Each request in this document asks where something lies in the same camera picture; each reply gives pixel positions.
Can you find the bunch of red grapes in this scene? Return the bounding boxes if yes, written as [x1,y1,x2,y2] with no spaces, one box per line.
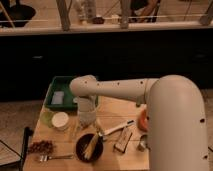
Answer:
[28,140,54,154]

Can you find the yellow banana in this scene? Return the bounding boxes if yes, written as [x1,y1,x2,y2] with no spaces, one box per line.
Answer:
[84,134,99,160]

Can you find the silver fork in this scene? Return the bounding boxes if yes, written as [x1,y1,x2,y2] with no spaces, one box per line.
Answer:
[39,154,74,162]

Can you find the light green cup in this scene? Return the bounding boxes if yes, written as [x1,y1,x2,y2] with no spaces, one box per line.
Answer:
[40,110,54,128]

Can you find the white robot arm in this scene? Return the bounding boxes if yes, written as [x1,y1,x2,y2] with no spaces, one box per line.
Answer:
[70,75,210,171]

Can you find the green plastic tray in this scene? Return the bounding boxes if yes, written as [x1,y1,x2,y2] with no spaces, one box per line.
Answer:
[45,76,77,111]

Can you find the orange object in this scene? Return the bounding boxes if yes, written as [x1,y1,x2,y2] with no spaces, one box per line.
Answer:
[137,109,148,132]

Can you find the dark purple bowl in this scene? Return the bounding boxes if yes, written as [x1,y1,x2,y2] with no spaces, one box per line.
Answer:
[75,133,103,163]

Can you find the black chair frame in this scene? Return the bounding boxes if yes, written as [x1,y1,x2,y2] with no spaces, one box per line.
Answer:
[0,126,34,171]

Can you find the clear container in tray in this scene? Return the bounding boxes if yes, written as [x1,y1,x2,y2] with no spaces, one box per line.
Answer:
[51,91,64,105]

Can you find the small metal cup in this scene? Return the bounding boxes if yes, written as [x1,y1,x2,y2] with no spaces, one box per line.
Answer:
[138,135,147,151]

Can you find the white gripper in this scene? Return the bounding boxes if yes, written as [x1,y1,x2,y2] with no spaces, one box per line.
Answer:
[77,97,96,128]

